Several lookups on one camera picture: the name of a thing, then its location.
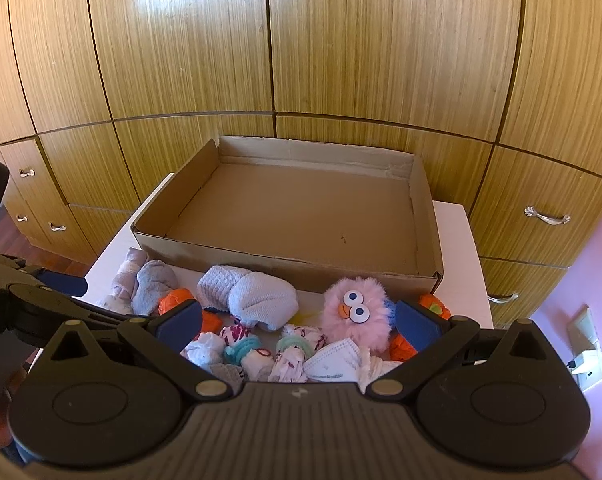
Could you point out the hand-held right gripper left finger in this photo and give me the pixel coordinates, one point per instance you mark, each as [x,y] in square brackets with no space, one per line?
[181,321]

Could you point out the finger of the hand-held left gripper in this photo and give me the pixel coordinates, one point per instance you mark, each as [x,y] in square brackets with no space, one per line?
[101,314]
[63,284]

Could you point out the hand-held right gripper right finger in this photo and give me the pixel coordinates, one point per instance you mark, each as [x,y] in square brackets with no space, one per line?
[418,326]

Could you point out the orange knitted sock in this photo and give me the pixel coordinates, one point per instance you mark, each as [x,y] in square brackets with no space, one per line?
[433,306]
[173,302]

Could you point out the white sock bundle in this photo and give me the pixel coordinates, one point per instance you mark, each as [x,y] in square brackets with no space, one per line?
[206,352]
[381,367]

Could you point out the lilac sock bundle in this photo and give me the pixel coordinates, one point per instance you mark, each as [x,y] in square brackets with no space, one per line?
[126,280]

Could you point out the grey sock bundle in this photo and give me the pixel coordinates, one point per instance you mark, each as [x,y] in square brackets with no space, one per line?
[153,282]

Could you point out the large light blue sock bundle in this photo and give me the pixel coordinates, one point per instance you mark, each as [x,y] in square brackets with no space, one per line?
[251,300]

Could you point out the pink fluffy toy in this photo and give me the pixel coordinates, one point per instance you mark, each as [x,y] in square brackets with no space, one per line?
[341,331]

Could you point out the pink striped sock green cuff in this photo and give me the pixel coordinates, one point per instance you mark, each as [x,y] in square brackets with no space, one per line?
[301,340]

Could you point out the brown cardboard box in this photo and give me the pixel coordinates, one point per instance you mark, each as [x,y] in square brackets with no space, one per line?
[291,210]

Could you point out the small grey sock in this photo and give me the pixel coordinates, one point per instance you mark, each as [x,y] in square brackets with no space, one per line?
[228,375]

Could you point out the white face mask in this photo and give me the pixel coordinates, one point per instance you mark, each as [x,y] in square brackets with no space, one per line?
[333,360]

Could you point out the white charger plug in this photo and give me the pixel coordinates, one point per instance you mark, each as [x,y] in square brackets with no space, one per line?
[586,362]

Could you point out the wooden wardrobe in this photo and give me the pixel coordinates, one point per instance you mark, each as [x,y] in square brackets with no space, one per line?
[331,35]

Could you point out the white wall socket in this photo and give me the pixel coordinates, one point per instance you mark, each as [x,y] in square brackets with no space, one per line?
[586,325]

